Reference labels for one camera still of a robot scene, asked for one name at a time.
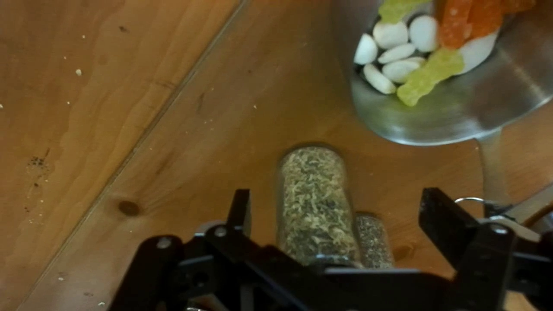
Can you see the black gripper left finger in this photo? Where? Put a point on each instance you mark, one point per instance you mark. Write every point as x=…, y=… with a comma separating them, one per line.
x=172, y=275

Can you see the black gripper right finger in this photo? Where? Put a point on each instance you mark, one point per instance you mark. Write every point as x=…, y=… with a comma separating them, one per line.
x=478, y=253

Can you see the green herb spice bottle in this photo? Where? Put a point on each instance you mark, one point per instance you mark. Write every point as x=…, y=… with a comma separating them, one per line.
x=315, y=218

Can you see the dark herb spice bottle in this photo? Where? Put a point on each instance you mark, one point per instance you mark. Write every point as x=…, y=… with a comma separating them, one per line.
x=372, y=239

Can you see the steel cup with candy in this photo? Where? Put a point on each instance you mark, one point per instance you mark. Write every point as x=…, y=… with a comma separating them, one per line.
x=445, y=71

